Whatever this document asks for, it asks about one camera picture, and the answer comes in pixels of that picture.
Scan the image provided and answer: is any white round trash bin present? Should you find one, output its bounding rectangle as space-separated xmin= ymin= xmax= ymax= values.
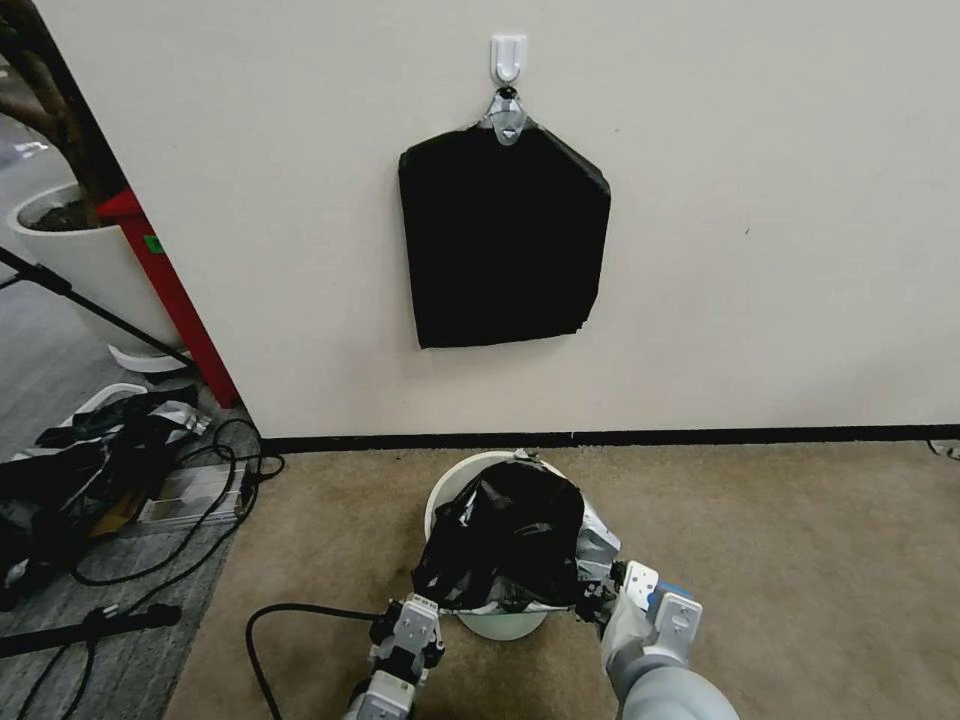
xmin=423 ymin=449 xmax=594 ymax=641

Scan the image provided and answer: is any black folded trash bag stack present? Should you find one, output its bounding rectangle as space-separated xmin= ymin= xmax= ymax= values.
xmin=397 ymin=123 xmax=615 ymax=351

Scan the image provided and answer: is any black baseboard strip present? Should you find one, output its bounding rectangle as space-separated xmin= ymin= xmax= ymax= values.
xmin=258 ymin=423 xmax=960 ymax=454

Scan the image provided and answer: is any black tripod bar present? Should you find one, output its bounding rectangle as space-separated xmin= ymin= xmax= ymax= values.
xmin=0 ymin=602 xmax=184 ymax=661

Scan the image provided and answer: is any pile of black bags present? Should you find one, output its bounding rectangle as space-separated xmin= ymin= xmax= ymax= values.
xmin=0 ymin=393 xmax=211 ymax=609

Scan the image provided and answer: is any white pot saucer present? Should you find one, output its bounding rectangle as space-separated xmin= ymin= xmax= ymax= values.
xmin=107 ymin=342 xmax=195 ymax=373

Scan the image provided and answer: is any black tripod leg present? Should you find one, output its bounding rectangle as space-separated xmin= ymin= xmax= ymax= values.
xmin=0 ymin=245 xmax=193 ymax=361

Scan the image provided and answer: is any white plant pot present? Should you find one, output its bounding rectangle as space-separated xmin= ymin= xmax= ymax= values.
xmin=7 ymin=182 xmax=189 ymax=354

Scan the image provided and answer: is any silver metal clip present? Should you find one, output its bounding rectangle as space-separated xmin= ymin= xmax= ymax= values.
xmin=479 ymin=86 xmax=535 ymax=148

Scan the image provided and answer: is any potted plant trunk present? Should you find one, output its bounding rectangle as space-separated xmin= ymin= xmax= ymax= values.
xmin=0 ymin=0 xmax=103 ymax=230

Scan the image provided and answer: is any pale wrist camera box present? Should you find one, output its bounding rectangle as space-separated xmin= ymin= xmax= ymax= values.
xmin=395 ymin=597 xmax=442 ymax=648
xmin=624 ymin=560 xmax=663 ymax=610

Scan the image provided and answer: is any black robot wrist cable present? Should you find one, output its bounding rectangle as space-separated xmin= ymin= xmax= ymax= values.
xmin=246 ymin=602 xmax=391 ymax=720

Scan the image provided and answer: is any black floor cable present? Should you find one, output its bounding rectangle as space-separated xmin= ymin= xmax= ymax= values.
xmin=71 ymin=418 xmax=286 ymax=588

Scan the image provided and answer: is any red upright post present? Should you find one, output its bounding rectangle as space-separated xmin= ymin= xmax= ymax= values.
xmin=97 ymin=189 xmax=240 ymax=410

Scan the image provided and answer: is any white wall hook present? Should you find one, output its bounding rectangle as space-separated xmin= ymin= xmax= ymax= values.
xmin=491 ymin=35 xmax=526 ymax=84

